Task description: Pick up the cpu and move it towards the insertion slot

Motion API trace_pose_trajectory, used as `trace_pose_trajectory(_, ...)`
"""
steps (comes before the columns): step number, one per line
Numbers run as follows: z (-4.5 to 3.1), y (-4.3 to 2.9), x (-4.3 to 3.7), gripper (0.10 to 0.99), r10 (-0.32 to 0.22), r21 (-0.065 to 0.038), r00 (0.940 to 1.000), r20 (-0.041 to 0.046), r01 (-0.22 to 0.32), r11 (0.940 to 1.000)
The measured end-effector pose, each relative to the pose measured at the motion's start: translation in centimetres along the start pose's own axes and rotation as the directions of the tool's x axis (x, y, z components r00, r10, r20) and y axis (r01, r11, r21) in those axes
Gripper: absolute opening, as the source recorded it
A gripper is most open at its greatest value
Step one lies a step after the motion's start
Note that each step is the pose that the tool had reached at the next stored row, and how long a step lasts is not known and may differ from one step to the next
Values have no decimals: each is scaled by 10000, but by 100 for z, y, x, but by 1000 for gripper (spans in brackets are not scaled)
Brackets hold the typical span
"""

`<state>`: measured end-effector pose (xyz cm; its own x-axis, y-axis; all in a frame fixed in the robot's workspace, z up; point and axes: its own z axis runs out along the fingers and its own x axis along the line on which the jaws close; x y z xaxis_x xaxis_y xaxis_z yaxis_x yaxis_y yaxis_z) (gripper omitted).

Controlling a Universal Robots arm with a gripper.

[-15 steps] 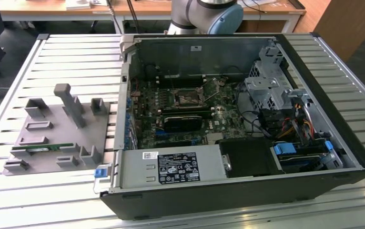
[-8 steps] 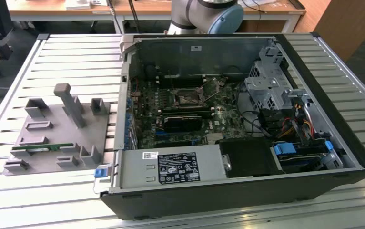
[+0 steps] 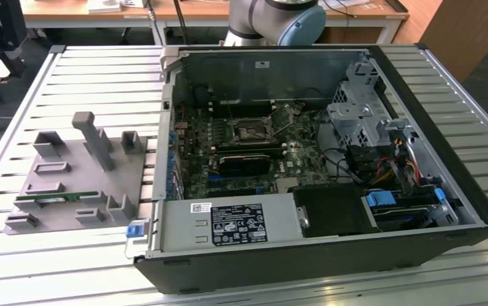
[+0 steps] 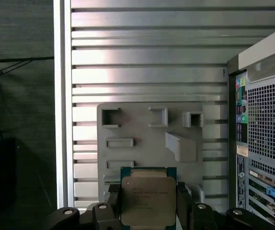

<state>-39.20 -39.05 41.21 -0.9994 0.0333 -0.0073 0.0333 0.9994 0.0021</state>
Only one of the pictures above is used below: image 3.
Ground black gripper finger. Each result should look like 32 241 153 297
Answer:
0 47 26 78

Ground CPU socket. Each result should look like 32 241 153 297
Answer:
229 117 278 144

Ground black RAM slot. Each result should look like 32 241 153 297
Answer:
214 148 284 156
216 143 282 151

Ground white box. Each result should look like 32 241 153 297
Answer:
86 0 124 15

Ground grey parts rack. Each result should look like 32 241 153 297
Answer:
4 111 158 237

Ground green RAM stick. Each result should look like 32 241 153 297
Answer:
14 190 101 204

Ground blue case latch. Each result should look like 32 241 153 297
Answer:
126 224 149 239

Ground black graphics card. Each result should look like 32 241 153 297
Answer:
216 153 273 179

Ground silver power supply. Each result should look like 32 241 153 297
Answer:
158 193 305 253

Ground metal socket cover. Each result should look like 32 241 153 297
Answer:
268 103 301 125

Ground green motherboard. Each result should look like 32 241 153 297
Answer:
169 101 334 201

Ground small silver heat sink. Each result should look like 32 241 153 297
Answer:
276 177 301 193

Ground white papers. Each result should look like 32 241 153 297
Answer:
322 0 384 11

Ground silver metal drive cage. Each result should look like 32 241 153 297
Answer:
325 61 418 150

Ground black open PC case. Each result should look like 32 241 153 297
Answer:
132 43 488 296

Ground hard disk in blue carrier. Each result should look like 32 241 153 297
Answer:
362 187 438 232

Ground wooden cabinet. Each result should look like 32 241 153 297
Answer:
392 0 488 84

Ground thin wire locking lever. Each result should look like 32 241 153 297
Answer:
273 120 294 135

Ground thin black inner cable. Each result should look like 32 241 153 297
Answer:
317 147 366 186

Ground coloured wire bundle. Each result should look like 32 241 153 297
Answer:
370 136 424 187

